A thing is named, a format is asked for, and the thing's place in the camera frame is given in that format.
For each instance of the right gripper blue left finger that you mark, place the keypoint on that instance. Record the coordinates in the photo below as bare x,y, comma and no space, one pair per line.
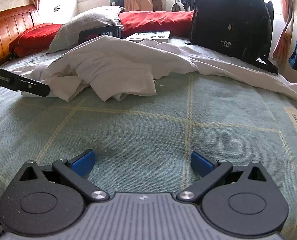
73,173

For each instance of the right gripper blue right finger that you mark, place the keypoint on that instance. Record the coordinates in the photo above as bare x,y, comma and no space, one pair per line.
212,173

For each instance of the white printed t-shirt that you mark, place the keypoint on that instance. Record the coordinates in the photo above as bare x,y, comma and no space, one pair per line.
115,68

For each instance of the black zipper pouch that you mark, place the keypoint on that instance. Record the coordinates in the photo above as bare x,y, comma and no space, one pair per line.
87,35

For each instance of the wooden headboard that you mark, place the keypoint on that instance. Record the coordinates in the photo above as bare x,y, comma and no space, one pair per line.
13,22

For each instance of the red pillow near headboard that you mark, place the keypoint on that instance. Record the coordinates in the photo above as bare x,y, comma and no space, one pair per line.
34,40

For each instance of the green checked bed blanket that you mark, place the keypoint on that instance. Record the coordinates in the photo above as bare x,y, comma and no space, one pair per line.
226,110

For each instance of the grey green pillow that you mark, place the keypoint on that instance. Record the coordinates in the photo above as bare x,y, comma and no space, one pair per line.
68,34

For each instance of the orange patterned curtain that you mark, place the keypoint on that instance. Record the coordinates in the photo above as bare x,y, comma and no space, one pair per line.
282,47

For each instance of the paperback book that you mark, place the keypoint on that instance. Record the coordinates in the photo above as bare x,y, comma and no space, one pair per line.
158,36

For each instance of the long red pillow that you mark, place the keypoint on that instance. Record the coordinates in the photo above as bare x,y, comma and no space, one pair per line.
177,23

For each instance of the black backpack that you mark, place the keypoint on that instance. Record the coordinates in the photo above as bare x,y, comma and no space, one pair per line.
237,28

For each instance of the brown cardboard box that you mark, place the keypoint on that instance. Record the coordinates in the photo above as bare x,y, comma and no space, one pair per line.
144,5

